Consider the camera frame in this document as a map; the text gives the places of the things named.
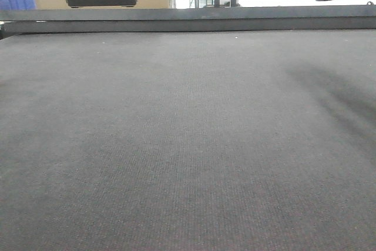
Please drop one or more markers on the white background workbench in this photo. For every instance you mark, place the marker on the white background workbench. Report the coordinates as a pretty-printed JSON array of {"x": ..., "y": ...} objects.
[{"x": 286, "y": 3}]

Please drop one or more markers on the grey carpet mat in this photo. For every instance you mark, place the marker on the grey carpet mat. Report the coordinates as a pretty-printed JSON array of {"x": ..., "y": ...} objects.
[{"x": 188, "y": 141}]

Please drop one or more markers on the dark grey table edge rail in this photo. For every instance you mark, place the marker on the dark grey table edge rail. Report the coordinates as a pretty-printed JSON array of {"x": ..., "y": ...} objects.
[{"x": 189, "y": 20}]

